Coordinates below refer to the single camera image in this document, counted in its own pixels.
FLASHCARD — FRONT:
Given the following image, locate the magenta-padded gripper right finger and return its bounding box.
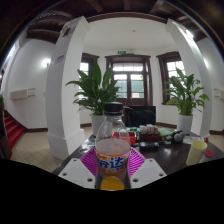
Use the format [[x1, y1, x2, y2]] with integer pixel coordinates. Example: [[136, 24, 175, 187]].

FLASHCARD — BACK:
[[129, 147, 168, 190]]

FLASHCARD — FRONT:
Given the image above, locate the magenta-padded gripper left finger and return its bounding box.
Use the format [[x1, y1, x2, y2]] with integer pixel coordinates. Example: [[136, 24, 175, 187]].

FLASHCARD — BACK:
[[57, 147, 98, 190]]

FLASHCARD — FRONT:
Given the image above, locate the orange soda plastic bottle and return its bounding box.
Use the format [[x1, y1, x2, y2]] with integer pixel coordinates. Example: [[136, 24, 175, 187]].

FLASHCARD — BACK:
[[94, 101, 132, 192]]

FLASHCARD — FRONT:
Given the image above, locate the flat black device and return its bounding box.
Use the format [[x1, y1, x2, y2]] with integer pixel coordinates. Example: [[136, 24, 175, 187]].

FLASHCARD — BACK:
[[139, 141, 160, 149]]

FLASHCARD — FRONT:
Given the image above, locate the red plastic box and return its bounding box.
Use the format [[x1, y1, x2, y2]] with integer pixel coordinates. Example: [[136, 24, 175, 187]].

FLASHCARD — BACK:
[[112, 130, 137, 146]]

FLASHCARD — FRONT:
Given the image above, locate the dark tray of small jars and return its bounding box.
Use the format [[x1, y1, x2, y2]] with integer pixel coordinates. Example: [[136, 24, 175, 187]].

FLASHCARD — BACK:
[[138, 123, 163, 142]]

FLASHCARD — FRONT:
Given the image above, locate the green notebook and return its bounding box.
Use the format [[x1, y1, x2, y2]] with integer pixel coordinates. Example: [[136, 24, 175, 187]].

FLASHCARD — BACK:
[[158, 127, 174, 138]]

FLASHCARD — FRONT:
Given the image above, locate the black office chair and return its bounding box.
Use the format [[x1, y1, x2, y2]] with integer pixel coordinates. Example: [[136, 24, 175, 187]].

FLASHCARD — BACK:
[[123, 105, 157, 128]]

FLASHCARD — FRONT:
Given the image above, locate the flat round red coaster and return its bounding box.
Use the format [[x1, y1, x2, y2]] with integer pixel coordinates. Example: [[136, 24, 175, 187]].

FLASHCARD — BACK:
[[203, 149, 215, 158]]

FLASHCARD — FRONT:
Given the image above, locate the red carpeted staircase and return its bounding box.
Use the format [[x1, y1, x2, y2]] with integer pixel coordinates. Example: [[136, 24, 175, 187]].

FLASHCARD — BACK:
[[3, 109, 25, 149]]

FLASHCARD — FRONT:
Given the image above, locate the leafy plant in white pot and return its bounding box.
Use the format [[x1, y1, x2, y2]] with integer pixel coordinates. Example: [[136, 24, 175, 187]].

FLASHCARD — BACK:
[[65, 62, 122, 136], [164, 67, 210, 135]]

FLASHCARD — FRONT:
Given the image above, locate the dark wooden double door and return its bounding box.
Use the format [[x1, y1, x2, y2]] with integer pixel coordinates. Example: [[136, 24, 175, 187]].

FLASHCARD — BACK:
[[104, 54, 154, 107]]

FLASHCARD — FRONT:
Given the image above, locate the dark-framed window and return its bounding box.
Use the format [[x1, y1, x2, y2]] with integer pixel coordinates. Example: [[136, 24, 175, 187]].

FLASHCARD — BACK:
[[156, 50, 188, 105], [79, 52, 100, 78]]

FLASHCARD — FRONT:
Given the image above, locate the yellow mug with cherry handle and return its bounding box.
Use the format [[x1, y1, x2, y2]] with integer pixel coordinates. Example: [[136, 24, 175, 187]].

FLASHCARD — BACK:
[[185, 136, 210, 167]]

